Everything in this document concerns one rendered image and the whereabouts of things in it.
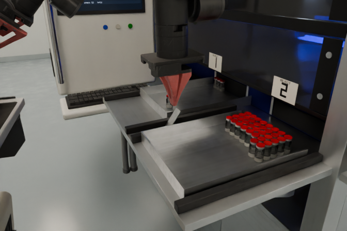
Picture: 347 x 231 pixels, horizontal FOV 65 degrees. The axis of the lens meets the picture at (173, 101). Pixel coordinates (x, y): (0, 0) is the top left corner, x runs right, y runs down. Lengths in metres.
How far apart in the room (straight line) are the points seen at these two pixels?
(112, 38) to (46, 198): 1.19
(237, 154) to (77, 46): 0.91
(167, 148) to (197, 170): 0.12
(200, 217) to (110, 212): 1.34
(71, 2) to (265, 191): 0.63
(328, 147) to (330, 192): 0.11
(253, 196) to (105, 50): 1.00
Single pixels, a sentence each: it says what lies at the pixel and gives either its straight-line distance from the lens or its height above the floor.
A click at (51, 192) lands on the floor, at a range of 2.12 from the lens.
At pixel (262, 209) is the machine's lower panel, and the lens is 1.04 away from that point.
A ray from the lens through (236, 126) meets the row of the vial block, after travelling 0.79.
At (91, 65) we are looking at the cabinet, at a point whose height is 0.94.
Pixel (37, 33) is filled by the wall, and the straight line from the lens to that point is 5.93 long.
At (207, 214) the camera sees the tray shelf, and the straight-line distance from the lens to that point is 0.57.
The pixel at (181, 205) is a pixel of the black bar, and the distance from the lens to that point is 0.55.
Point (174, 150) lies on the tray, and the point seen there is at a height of 0.88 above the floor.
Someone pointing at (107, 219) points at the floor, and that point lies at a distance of 1.82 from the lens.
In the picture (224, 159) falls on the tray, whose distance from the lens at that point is 0.71.
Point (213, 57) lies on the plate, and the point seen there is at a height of 1.04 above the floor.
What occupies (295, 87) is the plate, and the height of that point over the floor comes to 1.04.
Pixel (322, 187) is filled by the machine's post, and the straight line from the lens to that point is 0.82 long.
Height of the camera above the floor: 1.28
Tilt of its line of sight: 22 degrees down
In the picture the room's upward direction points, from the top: straight up
